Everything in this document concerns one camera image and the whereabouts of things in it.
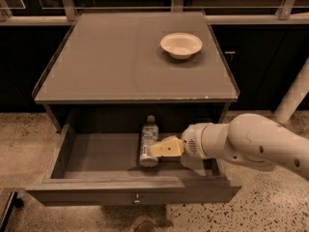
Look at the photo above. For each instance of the black wheeled cart corner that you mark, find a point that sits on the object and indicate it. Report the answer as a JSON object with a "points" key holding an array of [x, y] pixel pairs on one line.
{"points": [[13, 201]]}

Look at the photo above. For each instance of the round metal drawer knob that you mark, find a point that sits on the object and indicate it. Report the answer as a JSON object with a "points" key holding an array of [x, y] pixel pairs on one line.
{"points": [[137, 200]]}

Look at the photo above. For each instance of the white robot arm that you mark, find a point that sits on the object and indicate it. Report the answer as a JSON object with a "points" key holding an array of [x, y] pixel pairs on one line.
{"points": [[249, 140]]}

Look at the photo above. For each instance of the white paper bowl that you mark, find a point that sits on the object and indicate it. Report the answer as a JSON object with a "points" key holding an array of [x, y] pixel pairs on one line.
{"points": [[181, 46]]}

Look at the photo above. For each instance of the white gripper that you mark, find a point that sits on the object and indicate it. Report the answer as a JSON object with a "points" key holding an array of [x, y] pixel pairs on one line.
{"points": [[192, 141]]}

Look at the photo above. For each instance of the open grey top drawer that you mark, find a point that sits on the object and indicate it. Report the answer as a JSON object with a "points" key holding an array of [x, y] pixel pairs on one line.
{"points": [[104, 169]]}

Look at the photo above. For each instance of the clear plastic water bottle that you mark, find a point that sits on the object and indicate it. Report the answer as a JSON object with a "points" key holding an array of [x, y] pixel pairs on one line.
{"points": [[149, 136]]}

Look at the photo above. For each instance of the grey cabinet with counter top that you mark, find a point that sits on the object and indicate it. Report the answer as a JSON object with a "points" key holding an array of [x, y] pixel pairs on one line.
{"points": [[112, 74]]}

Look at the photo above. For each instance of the floor drain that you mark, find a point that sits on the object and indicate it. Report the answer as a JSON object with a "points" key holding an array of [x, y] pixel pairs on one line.
{"points": [[145, 226]]}

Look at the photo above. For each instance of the metal railing frame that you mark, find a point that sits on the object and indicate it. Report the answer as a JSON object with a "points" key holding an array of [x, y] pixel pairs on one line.
{"points": [[60, 12]]}

